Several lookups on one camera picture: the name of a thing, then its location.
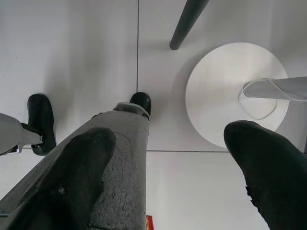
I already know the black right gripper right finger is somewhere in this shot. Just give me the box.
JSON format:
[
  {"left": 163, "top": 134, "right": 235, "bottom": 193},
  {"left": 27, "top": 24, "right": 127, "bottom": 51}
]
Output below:
[{"left": 224, "top": 120, "right": 307, "bottom": 230}]

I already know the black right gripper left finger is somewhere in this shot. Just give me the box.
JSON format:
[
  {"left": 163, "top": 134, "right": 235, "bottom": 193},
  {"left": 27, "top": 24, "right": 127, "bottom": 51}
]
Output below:
[{"left": 6, "top": 127, "right": 117, "bottom": 230}]

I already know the grey right robot leg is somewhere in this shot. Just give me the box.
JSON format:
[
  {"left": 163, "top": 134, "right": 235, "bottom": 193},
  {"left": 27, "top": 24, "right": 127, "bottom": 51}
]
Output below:
[{"left": 0, "top": 102, "right": 151, "bottom": 230}]

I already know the grey robot leg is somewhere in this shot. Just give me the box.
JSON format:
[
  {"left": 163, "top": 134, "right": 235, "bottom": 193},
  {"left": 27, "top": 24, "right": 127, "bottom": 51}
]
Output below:
[
  {"left": 0, "top": 102, "right": 151, "bottom": 230},
  {"left": 0, "top": 112, "right": 46, "bottom": 156}
]

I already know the grey left robot leg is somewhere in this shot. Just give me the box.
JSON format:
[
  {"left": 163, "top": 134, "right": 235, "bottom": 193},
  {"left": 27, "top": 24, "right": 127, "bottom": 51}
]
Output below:
[{"left": 0, "top": 112, "right": 46, "bottom": 156}]

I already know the red printed object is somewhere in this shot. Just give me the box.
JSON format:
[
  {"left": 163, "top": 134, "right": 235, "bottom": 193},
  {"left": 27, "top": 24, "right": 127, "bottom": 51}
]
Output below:
[{"left": 146, "top": 215, "right": 156, "bottom": 230}]

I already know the white stand pole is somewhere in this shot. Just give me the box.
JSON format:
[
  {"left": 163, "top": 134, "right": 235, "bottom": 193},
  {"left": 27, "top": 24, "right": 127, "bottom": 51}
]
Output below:
[{"left": 240, "top": 76, "right": 307, "bottom": 100}]

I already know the black right robot foot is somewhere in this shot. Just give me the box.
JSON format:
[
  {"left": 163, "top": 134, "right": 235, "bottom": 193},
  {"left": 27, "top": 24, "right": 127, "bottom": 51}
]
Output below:
[{"left": 129, "top": 92, "right": 153, "bottom": 116}]

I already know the white round stand base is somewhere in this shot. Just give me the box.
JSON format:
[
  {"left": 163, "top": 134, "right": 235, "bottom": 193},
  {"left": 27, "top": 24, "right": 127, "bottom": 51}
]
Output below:
[{"left": 185, "top": 42, "right": 290, "bottom": 149}]

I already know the dark metal table leg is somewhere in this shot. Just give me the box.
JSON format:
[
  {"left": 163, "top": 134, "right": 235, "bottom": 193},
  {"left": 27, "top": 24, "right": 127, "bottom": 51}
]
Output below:
[{"left": 169, "top": 0, "right": 212, "bottom": 51}]

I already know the white stand cable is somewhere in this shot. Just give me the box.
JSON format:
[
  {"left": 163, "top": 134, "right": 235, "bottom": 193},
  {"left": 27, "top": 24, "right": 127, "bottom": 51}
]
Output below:
[{"left": 237, "top": 77, "right": 298, "bottom": 120}]

